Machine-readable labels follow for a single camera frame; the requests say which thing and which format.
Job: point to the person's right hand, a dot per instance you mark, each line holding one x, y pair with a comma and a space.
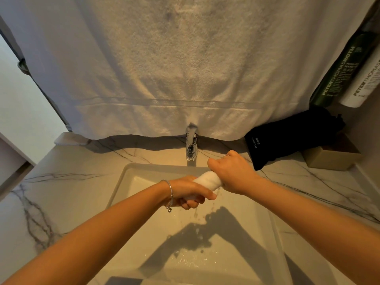
236, 175

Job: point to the person's left hand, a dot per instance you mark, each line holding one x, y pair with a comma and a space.
184, 188

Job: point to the person's right fingers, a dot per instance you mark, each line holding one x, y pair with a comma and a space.
215, 165

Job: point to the person's left fingers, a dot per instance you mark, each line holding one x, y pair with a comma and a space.
193, 203

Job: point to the wet white cloth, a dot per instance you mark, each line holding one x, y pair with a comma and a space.
209, 179

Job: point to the person's left forearm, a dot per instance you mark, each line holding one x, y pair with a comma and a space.
98, 234

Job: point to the person's right forearm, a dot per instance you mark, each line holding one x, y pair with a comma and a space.
314, 222

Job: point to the chrome faucet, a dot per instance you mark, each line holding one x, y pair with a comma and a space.
191, 145

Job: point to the white rectangular sink basin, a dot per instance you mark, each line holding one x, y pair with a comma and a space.
231, 246

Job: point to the black fabric pouch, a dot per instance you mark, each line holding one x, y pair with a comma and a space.
291, 136

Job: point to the large white hanging towel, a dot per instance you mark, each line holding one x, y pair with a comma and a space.
184, 62

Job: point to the beige box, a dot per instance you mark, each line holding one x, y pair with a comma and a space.
332, 158

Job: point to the dark green bottle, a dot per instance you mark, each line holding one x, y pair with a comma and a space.
338, 74

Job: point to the white bottle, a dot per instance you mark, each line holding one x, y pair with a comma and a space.
360, 86

